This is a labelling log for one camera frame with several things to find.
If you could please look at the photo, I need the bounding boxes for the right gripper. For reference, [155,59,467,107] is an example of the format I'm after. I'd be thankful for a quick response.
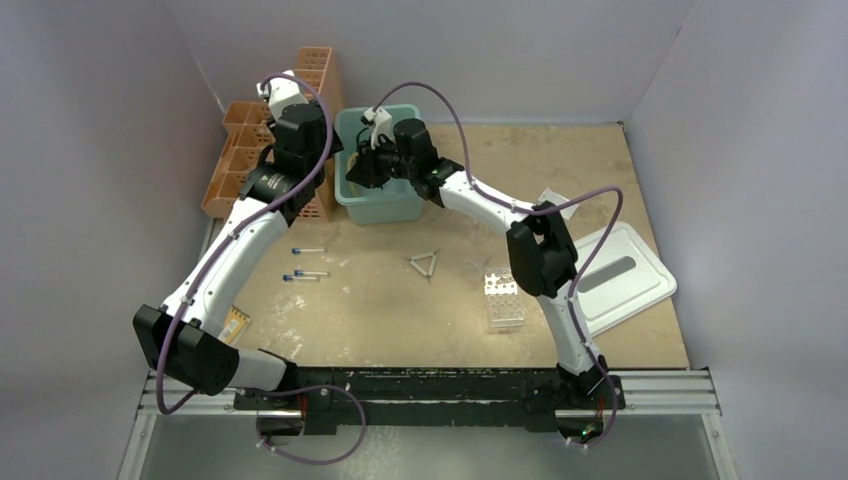
[348,134,418,189]

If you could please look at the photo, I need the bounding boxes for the amber rubber tubing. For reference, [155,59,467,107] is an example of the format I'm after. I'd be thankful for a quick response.
[346,152,361,197]

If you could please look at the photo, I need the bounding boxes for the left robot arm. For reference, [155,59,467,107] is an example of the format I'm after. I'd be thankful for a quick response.
[133,101,342,409]

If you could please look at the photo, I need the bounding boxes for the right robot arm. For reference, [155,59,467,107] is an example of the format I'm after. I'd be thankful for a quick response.
[346,110,618,407]

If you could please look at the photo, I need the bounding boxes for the teal plastic tub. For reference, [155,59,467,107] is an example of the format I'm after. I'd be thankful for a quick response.
[334,107,423,226]

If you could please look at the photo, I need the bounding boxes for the orange plastic rack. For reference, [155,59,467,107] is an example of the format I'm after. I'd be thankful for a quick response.
[200,46,344,224]

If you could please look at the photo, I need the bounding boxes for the clay pipe triangle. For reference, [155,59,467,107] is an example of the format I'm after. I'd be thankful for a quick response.
[406,250,438,283]

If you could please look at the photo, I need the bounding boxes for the upper blue-capped test tube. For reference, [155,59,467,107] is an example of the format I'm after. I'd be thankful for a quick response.
[291,248,327,255]

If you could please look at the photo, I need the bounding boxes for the lower blue-capped test tube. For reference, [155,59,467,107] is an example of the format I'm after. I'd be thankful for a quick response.
[282,275,320,283]

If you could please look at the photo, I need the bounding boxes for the clear glass funnel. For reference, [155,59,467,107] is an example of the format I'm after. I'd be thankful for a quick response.
[465,254,494,281]

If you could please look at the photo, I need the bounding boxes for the white paper tag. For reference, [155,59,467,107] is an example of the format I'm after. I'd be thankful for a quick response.
[538,188,579,221]

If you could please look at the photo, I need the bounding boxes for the clear well plate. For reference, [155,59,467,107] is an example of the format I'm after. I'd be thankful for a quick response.
[483,268,525,329]

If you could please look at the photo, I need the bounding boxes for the orange spiral notebook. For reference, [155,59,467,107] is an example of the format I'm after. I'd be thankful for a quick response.
[218,305,252,345]

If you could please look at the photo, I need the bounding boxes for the white tub lid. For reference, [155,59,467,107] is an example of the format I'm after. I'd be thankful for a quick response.
[577,222,677,335]

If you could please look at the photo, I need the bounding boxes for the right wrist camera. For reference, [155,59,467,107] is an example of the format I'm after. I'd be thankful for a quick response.
[361,106,394,150]

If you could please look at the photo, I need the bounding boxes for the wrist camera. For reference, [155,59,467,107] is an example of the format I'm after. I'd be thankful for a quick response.
[361,106,394,150]
[256,70,309,123]

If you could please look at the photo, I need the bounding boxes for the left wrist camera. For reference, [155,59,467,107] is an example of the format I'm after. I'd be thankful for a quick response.
[256,70,309,123]

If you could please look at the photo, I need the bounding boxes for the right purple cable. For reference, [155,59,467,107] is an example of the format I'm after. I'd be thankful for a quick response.
[370,82,625,452]

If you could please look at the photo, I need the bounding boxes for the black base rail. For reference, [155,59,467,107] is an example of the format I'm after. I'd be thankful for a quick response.
[229,366,626,442]

